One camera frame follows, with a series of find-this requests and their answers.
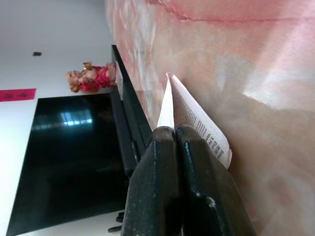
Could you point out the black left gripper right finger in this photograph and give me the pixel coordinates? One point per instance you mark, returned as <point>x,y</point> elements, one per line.
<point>209,186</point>

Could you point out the printed paper sheet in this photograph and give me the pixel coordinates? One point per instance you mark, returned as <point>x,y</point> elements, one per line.
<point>194,118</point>

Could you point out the red and gold figurine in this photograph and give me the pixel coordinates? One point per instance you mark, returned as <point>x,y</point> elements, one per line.
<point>92,77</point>

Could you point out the red paper wall banner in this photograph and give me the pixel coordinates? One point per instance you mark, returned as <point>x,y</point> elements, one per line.
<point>17,94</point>

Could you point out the black flat screen television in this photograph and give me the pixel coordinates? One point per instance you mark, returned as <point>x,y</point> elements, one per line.
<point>71,157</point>

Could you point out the small black wall fixture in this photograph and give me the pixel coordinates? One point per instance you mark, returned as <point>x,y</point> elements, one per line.
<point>37,53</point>

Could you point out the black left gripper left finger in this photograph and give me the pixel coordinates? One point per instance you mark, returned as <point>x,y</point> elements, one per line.
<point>152,186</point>

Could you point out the black tv console cabinet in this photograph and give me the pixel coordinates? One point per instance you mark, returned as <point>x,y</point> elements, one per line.
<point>130,103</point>

